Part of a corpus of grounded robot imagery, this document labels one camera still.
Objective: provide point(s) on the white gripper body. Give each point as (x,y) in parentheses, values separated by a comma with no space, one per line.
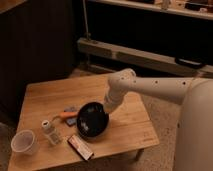
(113,99)

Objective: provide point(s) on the black ceramic bowl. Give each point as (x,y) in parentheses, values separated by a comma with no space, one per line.
(92,120)

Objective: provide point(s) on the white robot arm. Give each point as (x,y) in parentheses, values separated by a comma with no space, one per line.
(194,140)

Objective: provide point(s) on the long grey case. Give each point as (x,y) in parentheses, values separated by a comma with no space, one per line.
(140,58)

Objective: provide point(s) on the blue grey sponge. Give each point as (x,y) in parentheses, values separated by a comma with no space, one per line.
(70,121)

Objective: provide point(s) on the orange carrot toy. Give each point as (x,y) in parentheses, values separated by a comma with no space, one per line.
(65,115)

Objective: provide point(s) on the wooden folding table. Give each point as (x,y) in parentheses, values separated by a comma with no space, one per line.
(130,127)

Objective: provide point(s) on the metal pole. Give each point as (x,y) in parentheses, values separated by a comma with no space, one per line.
(86,20)

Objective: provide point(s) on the clear spice bottle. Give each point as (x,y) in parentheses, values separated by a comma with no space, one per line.
(51,132)

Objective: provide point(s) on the white plastic cup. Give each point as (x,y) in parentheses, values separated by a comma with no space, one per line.
(24,142)

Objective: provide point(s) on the wooden shelf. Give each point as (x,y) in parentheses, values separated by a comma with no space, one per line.
(149,7)

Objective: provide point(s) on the black handle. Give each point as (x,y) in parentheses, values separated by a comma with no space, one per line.
(189,63)

